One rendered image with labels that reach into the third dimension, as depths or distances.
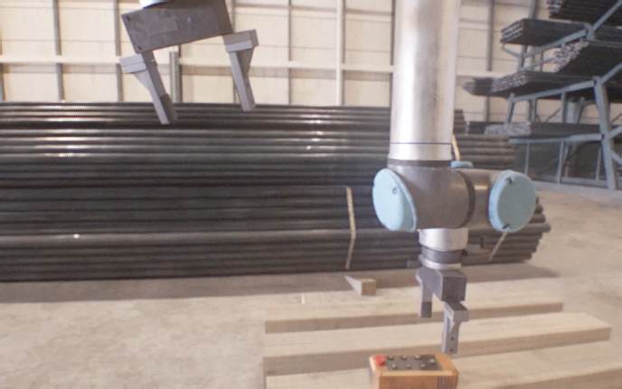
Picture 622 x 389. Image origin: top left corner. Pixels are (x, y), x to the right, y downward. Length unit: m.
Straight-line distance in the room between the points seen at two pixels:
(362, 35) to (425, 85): 9.51
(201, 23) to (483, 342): 0.96
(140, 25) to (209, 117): 1.79
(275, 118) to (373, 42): 7.94
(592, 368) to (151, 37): 1.10
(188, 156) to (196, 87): 7.67
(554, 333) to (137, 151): 1.88
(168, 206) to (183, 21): 1.37
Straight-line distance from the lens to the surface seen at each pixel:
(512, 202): 0.53
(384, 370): 0.75
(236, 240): 1.64
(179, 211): 1.74
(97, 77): 10.30
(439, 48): 0.47
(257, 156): 1.73
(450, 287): 0.65
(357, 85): 9.54
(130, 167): 1.90
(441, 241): 0.64
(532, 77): 7.45
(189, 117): 2.30
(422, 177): 0.45
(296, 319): 1.00
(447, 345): 0.69
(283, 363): 0.87
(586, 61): 6.99
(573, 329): 1.20
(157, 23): 0.49
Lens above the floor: 0.69
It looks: 7 degrees down
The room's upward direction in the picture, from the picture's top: straight up
